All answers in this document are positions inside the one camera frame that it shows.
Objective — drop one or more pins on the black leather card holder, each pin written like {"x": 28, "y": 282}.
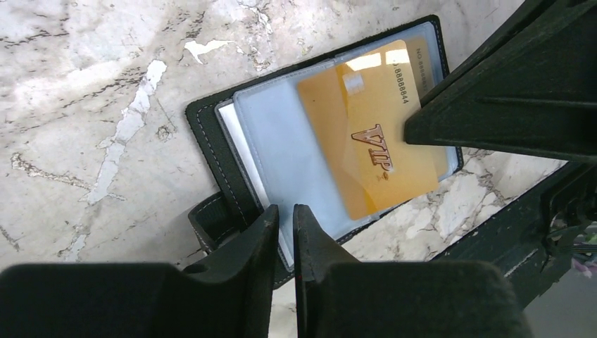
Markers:
{"x": 260, "y": 149}

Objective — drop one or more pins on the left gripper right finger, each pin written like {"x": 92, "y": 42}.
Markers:
{"x": 339, "y": 296}

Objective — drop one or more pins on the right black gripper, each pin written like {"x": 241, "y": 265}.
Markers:
{"x": 529, "y": 89}

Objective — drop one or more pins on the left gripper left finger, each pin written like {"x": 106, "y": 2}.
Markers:
{"x": 226, "y": 294}

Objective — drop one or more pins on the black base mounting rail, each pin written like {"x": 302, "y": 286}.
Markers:
{"x": 534, "y": 238}

